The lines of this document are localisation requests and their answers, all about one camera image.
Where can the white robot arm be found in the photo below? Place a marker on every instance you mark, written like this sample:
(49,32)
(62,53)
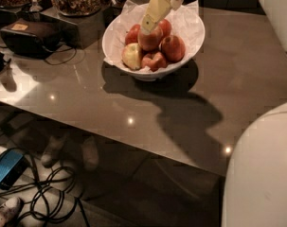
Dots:
(255,188)

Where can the black riser box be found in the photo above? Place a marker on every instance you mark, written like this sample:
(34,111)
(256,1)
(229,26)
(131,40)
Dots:
(80,32)

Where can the red apple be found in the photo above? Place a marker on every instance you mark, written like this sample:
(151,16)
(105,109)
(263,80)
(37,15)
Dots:
(131,36)
(173,48)
(154,61)
(166,27)
(150,41)

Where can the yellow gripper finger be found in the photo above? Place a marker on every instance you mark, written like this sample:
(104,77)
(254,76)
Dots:
(156,11)

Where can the yellow green apple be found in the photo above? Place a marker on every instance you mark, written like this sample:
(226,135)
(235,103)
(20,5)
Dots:
(132,55)

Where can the black headset device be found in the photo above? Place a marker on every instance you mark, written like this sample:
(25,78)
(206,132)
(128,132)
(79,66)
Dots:
(31,39)

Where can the blue foot pedal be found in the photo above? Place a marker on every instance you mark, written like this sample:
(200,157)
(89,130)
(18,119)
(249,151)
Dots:
(12,165)

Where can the white shoe lower left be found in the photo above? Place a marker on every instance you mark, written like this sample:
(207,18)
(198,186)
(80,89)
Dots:
(9,210)

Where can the white bowl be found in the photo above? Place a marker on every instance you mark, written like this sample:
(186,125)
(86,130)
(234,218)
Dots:
(193,32)

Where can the metal serving scoop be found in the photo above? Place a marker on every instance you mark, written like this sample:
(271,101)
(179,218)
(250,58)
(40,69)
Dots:
(35,7)

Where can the white paper bowl liner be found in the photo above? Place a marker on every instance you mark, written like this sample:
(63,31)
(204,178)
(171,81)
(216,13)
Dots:
(184,18)

